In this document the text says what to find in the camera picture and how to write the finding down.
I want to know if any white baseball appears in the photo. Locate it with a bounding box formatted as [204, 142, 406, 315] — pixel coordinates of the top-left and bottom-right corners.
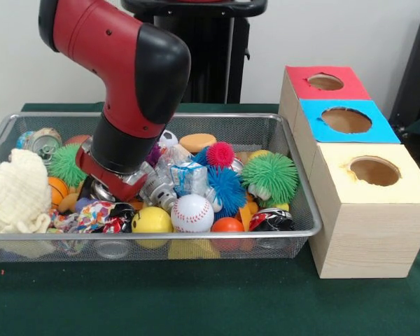
[170, 193, 215, 234]

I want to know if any green puffer ball with eyes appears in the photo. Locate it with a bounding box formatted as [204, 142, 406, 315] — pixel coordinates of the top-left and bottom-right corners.
[240, 152, 300, 209]

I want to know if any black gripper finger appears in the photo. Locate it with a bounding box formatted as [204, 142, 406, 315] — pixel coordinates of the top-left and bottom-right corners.
[80, 176, 95, 197]

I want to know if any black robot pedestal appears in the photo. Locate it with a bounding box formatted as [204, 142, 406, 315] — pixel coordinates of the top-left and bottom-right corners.
[120, 0, 269, 104]

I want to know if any yellow smiley ball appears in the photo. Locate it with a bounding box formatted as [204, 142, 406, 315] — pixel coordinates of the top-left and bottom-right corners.
[131, 206, 174, 235]

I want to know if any cream knitted cloth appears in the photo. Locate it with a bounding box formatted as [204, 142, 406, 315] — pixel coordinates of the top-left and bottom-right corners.
[0, 148, 57, 259]

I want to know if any small soccer ball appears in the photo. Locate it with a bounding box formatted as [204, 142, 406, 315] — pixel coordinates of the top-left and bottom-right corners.
[159, 129, 179, 147]

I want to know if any small orange ball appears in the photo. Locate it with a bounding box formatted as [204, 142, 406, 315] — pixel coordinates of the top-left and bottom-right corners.
[210, 216, 245, 233]

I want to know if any orange round sponge disc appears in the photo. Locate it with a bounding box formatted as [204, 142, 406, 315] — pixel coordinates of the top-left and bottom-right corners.
[178, 132, 218, 154]

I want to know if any shallow metal mesh bin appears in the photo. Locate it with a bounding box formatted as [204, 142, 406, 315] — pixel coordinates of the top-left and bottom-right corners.
[0, 111, 323, 263]

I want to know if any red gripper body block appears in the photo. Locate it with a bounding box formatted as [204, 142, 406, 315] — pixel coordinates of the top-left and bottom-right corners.
[75, 143, 149, 203]

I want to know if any blue puffer ball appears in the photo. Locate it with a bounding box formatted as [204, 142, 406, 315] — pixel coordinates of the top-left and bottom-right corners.
[192, 145, 248, 218]

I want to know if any wooden box with three holes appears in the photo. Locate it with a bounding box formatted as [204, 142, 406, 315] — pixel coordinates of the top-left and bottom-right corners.
[278, 65, 420, 280]

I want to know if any small pink spiky ball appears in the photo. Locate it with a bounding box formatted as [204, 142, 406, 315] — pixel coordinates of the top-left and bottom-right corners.
[206, 141, 236, 169]

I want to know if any crushed silver can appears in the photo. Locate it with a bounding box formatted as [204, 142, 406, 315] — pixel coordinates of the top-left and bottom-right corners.
[92, 178, 117, 203]

